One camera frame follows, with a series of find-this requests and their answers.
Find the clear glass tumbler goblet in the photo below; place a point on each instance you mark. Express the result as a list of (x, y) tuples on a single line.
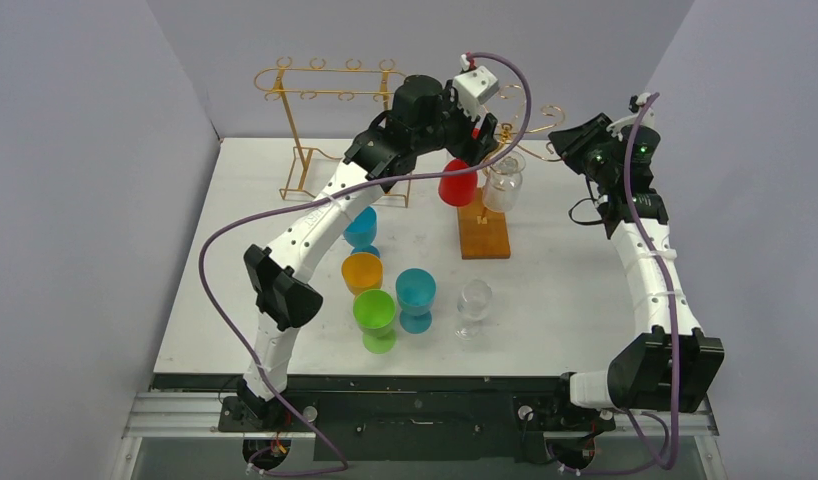
[(503, 183)]

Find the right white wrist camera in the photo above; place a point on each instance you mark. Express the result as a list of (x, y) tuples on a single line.
[(637, 107)]

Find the clear wine glass front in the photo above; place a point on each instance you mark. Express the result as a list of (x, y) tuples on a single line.
[(473, 307)]

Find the blue plastic goblet rear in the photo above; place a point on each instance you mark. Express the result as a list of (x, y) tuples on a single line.
[(361, 233)]

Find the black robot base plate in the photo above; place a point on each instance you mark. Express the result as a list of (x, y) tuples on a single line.
[(439, 418)]

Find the aluminium rail frame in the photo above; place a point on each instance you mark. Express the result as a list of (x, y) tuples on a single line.
[(502, 332)]

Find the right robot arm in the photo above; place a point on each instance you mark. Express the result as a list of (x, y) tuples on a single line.
[(671, 363)]

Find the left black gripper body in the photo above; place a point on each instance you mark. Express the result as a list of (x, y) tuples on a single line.
[(457, 125)]

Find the green plastic goblet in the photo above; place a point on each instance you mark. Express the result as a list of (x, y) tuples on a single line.
[(374, 312)]

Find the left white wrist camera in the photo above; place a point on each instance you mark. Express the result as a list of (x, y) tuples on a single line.
[(474, 86)]

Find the orange plastic goblet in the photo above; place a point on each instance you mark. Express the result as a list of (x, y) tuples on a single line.
[(362, 272)]

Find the gold rectangular wire glass rack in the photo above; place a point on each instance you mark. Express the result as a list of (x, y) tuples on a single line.
[(288, 83)]

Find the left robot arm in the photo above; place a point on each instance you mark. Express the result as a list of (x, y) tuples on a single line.
[(425, 116)]

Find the red plastic goblet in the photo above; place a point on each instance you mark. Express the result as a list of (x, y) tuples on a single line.
[(458, 191)]

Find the teal plastic goblet front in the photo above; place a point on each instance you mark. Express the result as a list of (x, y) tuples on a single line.
[(416, 292)]

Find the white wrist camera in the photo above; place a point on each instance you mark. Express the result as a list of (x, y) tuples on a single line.
[(474, 86), (637, 107)]

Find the gold tree rack wooden base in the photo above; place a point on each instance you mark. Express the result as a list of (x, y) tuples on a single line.
[(484, 234)]

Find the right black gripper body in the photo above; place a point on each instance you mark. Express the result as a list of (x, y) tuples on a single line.
[(582, 141)]

